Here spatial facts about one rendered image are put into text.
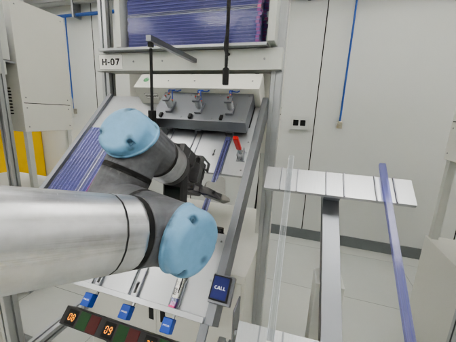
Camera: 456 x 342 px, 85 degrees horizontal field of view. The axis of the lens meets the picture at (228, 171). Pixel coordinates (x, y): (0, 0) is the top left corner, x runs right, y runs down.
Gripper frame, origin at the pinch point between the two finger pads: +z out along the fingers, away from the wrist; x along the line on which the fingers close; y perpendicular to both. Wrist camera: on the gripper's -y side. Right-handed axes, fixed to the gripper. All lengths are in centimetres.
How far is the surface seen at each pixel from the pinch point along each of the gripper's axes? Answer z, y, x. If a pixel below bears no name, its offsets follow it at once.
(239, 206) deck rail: 3.9, 0.3, -9.5
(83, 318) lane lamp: -2.6, -33.4, 21.9
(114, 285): -1.4, -25.0, 17.2
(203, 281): 0.1, -19.1, -5.1
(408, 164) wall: 161, 82, -106
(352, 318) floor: 122, -36, -62
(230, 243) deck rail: 1.4, -9.4, -9.4
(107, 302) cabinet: 43, -43, 50
